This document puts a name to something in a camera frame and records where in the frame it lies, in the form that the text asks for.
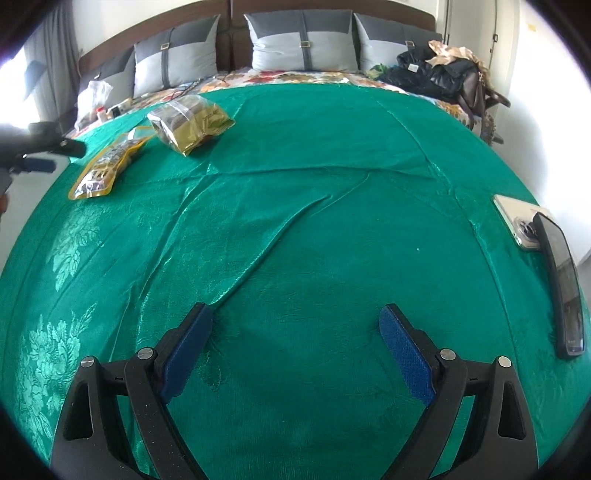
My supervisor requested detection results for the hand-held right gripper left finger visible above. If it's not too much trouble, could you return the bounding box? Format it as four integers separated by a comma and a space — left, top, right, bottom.
51, 303, 214, 480

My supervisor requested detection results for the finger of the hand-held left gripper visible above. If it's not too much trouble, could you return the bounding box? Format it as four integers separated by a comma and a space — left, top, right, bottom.
21, 157, 57, 175
28, 122, 87, 158

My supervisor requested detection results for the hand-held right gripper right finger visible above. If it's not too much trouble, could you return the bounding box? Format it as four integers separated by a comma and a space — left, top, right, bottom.
379, 304, 541, 480

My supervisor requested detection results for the yellow packet with clear window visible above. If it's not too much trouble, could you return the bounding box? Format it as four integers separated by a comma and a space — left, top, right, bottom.
68, 133, 154, 202

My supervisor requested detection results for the olive clear snack bag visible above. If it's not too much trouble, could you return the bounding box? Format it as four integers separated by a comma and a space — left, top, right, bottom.
148, 95, 237, 158

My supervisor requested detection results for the clear plastic bag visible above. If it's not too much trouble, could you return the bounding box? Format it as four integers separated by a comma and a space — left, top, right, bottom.
79, 80, 115, 121

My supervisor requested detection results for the grey curtain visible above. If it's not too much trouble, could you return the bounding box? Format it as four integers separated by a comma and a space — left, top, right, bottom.
23, 0, 80, 121

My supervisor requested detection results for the grey two-tone pillow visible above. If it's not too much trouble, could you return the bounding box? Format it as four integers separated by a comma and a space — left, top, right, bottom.
353, 13, 444, 73
133, 14, 221, 99
76, 47, 136, 126
243, 8, 362, 73

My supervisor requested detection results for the brown headboard panel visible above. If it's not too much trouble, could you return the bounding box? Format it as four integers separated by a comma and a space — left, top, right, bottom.
231, 0, 438, 70
78, 0, 232, 75

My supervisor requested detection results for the black remote control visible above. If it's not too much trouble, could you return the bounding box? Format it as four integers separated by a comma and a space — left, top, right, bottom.
532, 211, 588, 361

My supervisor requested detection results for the gold smartphone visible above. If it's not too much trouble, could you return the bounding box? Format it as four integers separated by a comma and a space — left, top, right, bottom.
493, 194, 558, 253

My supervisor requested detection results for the green satin blanket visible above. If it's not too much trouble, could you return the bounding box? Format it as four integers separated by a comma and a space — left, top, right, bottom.
0, 82, 591, 480

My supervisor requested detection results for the brown handbag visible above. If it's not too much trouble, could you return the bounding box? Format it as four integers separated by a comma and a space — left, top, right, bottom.
457, 69, 514, 145

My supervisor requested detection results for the white door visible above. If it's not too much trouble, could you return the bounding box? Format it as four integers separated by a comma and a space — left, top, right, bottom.
444, 0, 503, 58

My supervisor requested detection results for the black cable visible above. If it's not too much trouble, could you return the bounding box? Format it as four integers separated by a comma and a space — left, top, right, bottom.
161, 80, 209, 101

